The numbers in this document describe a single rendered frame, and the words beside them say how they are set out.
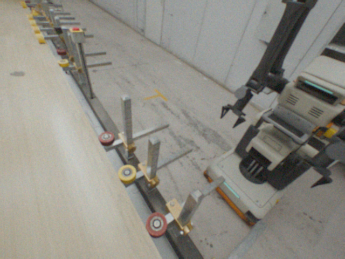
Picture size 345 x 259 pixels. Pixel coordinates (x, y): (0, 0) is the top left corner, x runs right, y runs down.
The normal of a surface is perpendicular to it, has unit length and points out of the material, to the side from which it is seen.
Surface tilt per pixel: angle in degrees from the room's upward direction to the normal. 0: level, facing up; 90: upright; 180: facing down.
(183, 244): 0
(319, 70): 42
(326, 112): 98
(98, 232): 0
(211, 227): 0
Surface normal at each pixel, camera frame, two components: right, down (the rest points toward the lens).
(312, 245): 0.14, -0.71
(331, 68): -0.44, -0.30
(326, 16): -0.80, 0.33
